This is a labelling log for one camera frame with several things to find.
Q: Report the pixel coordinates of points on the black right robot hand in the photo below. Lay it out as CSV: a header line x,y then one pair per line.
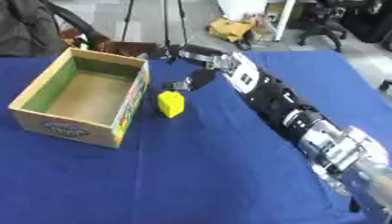
x,y
203,78

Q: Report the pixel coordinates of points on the silver and black right robot arm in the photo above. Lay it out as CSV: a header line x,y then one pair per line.
x,y
286,113

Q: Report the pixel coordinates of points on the tan cardboard box green inside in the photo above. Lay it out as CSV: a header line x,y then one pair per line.
x,y
86,96

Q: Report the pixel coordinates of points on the yellow block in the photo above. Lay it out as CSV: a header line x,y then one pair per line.
x,y
171,104

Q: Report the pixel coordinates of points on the yellow bag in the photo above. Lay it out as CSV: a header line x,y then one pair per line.
x,y
230,28

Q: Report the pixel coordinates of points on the black tripod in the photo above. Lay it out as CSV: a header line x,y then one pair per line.
x,y
167,26

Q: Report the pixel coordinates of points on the brown bag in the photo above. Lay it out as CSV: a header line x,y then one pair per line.
x,y
130,48

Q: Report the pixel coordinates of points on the white table leg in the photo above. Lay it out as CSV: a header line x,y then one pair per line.
x,y
284,20

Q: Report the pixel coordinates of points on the black office chair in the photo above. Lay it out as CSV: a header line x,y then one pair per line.
x,y
326,23

